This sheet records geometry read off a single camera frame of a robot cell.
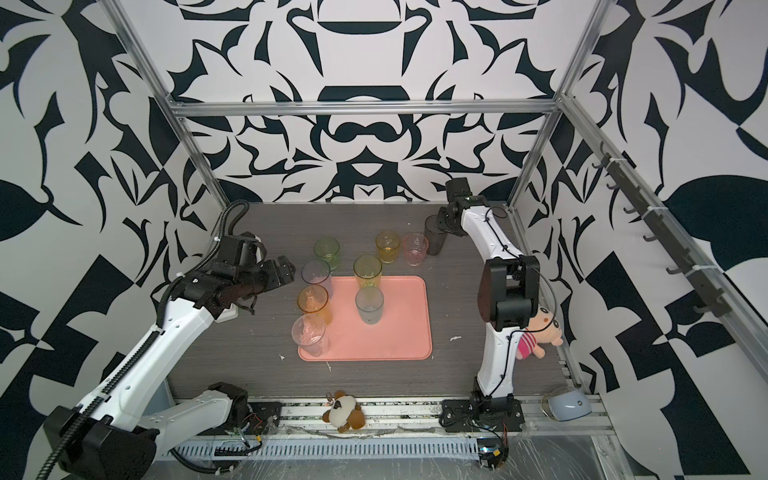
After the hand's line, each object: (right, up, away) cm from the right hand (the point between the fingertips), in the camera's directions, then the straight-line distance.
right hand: (450, 219), depth 96 cm
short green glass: (-40, -10, +6) cm, 41 cm away
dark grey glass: (-6, -3, -6) cm, 9 cm away
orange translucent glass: (-41, -23, -11) cm, 48 cm away
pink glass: (-10, -9, +8) cm, 16 cm away
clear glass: (-43, -32, -10) cm, 54 cm away
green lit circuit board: (+5, -56, -24) cm, 61 cm away
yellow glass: (-20, -8, +8) cm, 23 cm away
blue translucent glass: (-40, -15, -10) cm, 44 cm away
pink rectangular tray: (-16, -32, -10) cm, 37 cm away
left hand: (-47, -13, -19) cm, 53 cm away
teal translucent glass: (-25, -25, -3) cm, 36 cm away
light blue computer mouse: (+21, -44, -26) cm, 55 cm away
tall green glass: (-26, -15, -4) cm, 31 cm away
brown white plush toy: (-31, -47, -23) cm, 61 cm away
